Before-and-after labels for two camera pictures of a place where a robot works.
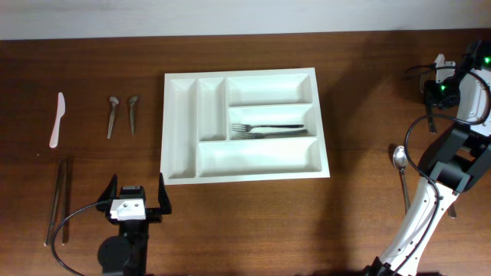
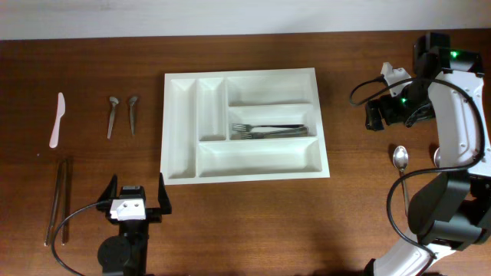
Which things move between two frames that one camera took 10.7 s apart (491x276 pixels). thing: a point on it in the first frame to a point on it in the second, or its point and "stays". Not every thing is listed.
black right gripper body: x=430 y=98 to x=373 y=116
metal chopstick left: x=54 y=202 stays
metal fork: x=248 y=127 stays
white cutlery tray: x=242 y=126 stays
